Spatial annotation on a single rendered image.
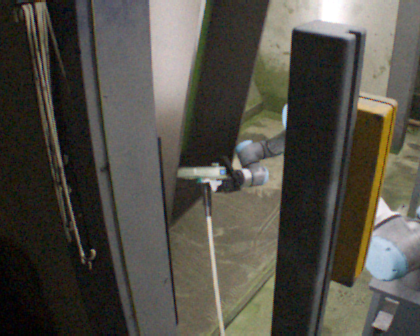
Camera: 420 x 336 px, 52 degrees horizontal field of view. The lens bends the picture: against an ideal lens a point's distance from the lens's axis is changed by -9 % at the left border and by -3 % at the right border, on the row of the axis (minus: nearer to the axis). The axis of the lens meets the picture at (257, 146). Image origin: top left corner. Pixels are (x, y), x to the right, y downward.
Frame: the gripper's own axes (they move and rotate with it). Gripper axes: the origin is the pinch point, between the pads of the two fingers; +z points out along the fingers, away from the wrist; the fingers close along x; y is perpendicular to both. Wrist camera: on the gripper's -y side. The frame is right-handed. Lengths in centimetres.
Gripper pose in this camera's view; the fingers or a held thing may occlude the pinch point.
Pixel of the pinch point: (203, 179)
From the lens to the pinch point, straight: 195.8
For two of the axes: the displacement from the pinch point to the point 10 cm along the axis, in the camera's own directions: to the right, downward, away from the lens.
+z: -7.0, 0.5, -7.1
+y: 0.5, 10.0, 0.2
